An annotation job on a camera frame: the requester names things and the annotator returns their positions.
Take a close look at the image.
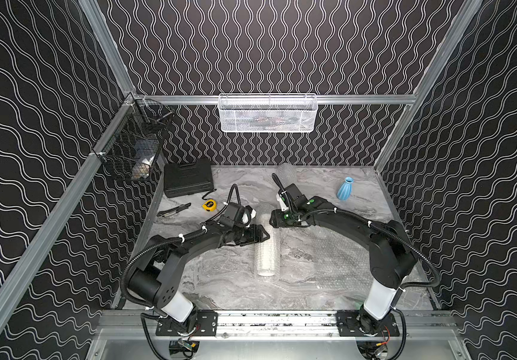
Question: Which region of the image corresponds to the bubble white-capped roll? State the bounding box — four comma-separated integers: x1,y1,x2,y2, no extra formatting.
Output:
254,213,281,277

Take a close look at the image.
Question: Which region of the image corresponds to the clear bubble wrap sheet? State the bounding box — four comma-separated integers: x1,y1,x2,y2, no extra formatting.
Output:
281,229,372,296

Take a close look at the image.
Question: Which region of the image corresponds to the light blue ribbed vase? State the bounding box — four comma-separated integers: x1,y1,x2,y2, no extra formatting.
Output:
336,176,354,201

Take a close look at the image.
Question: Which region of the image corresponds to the bubble wrap roll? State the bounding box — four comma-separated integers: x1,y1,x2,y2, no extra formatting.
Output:
276,163,297,188

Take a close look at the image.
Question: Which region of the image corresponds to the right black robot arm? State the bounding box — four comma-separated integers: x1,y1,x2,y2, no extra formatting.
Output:
269,208,441,335

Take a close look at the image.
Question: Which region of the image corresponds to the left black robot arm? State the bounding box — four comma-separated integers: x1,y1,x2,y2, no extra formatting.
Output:
120,222,270,333

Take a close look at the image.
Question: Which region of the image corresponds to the yellow tape measure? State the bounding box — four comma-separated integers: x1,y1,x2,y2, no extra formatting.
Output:
202,199,217,212

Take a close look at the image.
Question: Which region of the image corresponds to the black utility knife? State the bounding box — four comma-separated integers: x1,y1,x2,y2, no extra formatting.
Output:
157,202,191,218

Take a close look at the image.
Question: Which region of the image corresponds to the black plastic tool case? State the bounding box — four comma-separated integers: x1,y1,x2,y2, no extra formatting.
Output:
163,157,214,198

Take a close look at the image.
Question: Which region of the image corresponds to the white mesh basket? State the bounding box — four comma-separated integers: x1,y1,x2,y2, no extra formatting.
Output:
217,94,318,133

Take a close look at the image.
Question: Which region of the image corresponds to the wrapped item in black basket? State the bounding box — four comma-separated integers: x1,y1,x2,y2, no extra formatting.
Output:
131,138,159,180

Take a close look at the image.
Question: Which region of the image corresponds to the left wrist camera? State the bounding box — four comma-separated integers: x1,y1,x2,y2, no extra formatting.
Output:
218,202,256,228

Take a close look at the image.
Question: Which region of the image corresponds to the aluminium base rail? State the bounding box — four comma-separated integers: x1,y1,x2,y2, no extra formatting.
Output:
98,309,459,341

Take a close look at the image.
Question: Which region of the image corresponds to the black wire basket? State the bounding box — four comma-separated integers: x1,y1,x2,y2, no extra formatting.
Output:
92,93,177,182

